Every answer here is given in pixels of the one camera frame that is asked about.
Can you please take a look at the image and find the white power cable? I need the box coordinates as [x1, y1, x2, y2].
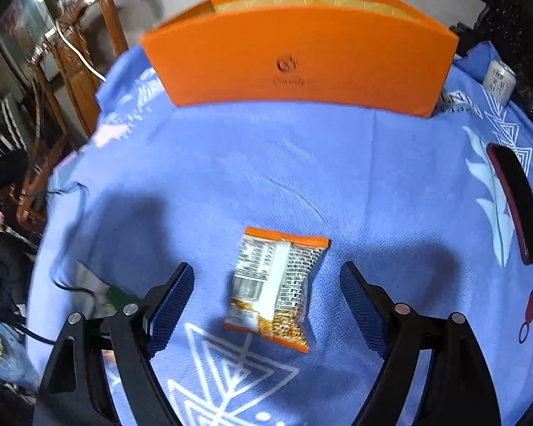
[55, 22, 107, 83]

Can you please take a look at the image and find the orange cardboard box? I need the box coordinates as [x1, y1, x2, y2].
[141, 0, 459, 120]

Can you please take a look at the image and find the dark carved wooden furniture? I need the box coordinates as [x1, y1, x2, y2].
[453, 0, 533, 143]

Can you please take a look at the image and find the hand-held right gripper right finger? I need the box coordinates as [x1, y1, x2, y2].
[339, 261, 502, 426]

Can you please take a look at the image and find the red framed picture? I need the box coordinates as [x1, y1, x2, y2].
[0, 0, 54, 94]

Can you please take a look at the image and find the black smartphone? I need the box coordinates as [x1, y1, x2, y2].
[486, 142, 533, 266]

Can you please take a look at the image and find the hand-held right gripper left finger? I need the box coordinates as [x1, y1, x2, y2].
[33, 262, 196, 426]

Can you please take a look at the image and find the carved wooden chair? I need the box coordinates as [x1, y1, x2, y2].
[29, 0, 129, 138]

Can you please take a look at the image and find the black cable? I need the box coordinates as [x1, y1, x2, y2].
[13, 182, 112, 347]

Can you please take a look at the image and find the red key charm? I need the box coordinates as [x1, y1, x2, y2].
[517, 264, 533, 344]

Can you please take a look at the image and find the white drink can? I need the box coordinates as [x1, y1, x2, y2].
[482, 59, 517, 107]

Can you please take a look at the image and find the blue printed tablecloth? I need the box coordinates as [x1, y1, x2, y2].
[27, 40, 533, 426]

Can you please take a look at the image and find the orange barcode snack packet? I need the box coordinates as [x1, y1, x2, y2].
[222, 226, 332, 353]

